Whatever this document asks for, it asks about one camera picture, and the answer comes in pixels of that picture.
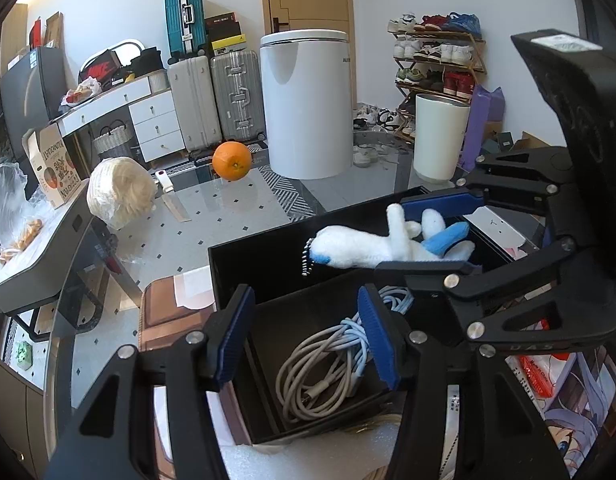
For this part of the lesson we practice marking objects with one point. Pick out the silver suitcase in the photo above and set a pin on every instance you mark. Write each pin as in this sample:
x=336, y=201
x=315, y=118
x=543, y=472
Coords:
x=238, y=95

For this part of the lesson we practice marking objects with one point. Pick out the red and black shoe box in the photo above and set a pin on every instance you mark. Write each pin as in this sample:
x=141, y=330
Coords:
x=100, y=67

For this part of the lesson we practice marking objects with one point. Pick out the row of shoes on rack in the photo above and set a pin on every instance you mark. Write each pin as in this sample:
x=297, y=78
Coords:
x=453, y=52

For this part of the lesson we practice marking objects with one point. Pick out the white desk with drawers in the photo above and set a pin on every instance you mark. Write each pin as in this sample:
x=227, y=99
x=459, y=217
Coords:
x=153, y=120

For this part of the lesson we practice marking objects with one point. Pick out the black bag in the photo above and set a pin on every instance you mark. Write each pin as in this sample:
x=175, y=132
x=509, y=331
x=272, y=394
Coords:
x=148, y=62

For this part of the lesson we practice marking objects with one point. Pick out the clear plastic bag with food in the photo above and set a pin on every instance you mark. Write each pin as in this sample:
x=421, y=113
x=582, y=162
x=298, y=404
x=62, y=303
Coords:
x=10, y=195

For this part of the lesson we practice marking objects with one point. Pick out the wrapped napa cabbage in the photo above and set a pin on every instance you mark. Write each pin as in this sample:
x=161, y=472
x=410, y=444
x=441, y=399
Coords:
x=120, y=192

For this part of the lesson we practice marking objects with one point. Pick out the brown cardboard box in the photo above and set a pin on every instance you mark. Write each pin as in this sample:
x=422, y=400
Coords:
x=530, y=141

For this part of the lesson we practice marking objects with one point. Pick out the white suitcase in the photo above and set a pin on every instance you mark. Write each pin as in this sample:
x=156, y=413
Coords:
x=195, y=105

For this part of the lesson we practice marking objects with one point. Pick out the white and blue plush toy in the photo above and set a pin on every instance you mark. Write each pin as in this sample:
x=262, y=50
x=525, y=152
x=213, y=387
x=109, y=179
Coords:
x=348, y=250

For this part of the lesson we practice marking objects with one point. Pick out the cardboard fruit box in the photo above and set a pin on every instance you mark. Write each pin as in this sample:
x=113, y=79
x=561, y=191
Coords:
x=55, y=165

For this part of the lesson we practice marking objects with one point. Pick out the shoes on floor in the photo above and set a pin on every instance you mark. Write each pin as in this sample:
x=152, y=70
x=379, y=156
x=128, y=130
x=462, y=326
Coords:
x=370, y=115

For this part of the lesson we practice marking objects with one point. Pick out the snack bag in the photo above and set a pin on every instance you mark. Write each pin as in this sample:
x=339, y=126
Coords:
x=80, y=91

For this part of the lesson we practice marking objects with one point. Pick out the red packet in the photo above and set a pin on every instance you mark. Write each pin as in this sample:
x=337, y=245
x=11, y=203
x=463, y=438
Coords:
x=535, y=377

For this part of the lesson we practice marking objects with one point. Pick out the black box with yellow stripe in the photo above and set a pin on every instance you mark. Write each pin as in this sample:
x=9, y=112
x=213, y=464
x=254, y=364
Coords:
x=228, y=42

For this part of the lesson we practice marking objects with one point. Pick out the black cardboard box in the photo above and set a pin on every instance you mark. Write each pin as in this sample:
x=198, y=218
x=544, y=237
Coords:
x=268, y=270

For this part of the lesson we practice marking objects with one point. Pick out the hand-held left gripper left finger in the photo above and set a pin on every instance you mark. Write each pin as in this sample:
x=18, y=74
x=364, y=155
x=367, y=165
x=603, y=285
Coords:
x=233, y=340

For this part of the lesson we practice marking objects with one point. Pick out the purple yoga mat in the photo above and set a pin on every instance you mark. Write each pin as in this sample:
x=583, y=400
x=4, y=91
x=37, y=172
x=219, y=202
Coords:
x=480, y=120

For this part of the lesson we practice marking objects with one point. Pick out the orange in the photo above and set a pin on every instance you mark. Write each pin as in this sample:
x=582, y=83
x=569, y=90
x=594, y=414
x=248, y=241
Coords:
x=232, y=161

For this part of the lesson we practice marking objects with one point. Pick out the wooden shoe rack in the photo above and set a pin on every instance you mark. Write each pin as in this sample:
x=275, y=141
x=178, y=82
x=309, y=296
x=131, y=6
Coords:
x=480, y=67

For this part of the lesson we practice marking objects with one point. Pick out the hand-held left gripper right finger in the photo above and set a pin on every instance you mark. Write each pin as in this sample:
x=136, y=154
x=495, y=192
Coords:
x=380, y=345

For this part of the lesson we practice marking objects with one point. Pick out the printed cartoon mat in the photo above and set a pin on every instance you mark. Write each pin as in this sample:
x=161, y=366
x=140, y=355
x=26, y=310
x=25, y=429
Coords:
x=168, y=320

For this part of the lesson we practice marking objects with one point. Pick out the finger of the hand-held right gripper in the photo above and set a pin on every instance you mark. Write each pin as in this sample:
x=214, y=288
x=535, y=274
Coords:
x=438, y=280
x=438, y=206

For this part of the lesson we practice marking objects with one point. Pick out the grey wicker basket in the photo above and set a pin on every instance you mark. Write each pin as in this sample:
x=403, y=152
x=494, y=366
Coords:
x=113, y=142

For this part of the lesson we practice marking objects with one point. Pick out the black and white patterned rug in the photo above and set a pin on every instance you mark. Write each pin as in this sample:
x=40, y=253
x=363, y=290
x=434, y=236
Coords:
x=293, y=195

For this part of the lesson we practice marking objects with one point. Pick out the grey side table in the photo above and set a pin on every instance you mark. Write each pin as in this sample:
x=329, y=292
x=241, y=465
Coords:
x=43, y=255

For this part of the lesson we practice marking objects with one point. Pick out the white cylindrical bin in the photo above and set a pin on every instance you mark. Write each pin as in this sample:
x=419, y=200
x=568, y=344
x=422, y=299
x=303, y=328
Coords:
x=440, y=140

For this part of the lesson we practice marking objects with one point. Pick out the teal suitcase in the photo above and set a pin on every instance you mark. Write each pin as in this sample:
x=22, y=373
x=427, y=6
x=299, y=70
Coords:
x=184, y=15

